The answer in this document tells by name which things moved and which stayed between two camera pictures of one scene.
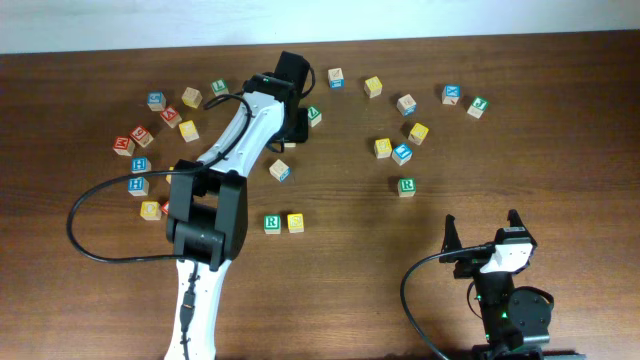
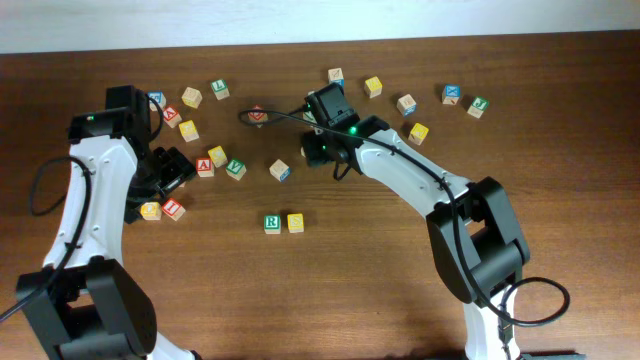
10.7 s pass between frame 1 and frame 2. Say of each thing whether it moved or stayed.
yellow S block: stayed
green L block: stayed
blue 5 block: stayed
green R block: stayed
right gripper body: moved
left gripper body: moved
